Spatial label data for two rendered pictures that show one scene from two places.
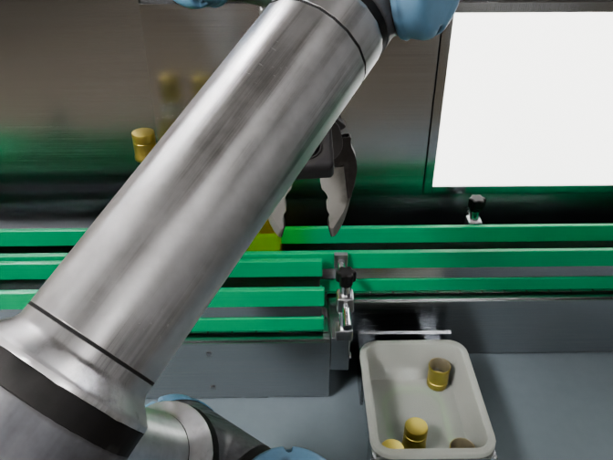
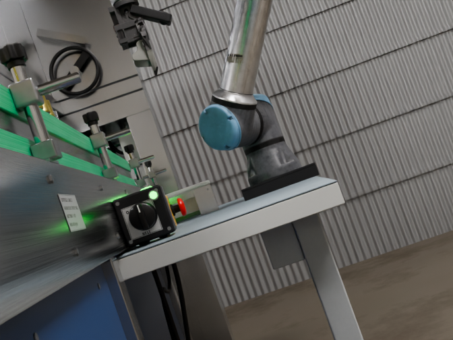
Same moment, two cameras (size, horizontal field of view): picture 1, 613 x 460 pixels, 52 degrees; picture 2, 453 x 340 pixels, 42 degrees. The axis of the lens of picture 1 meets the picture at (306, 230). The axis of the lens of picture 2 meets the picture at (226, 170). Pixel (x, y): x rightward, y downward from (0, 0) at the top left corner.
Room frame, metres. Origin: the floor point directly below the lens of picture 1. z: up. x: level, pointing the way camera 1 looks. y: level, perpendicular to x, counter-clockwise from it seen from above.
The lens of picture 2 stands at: (0.57, 1.64, 0.78)
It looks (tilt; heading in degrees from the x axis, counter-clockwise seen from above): 2 degrees up; 267
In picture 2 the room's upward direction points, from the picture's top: 20 degrees counter-clockwise
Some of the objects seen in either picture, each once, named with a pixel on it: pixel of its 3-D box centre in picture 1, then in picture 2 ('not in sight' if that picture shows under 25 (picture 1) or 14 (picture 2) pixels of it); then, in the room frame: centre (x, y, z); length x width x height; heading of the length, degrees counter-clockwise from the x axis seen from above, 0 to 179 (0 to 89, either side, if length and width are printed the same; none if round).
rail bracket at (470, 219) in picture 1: (469, 224); not in sight; (0.96, -0.29, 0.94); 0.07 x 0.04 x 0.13; 1
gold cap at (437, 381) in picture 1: (438, 374); not in sight; (0.74, -0.22, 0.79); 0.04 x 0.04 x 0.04
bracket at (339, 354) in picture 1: (339, 333); not in sight; (0.77, -0.05, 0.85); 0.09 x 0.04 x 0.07; 1
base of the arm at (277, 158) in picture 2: not in sight; (269, 160); (0.37, 0.02, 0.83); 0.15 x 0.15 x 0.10
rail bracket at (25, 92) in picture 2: not in sight; (50, 98); (0.69, 1.00, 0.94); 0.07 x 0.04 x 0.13; 1
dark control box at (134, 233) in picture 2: not in sight; (145, 216); (0.68, 0.65, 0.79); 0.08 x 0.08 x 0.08; 1
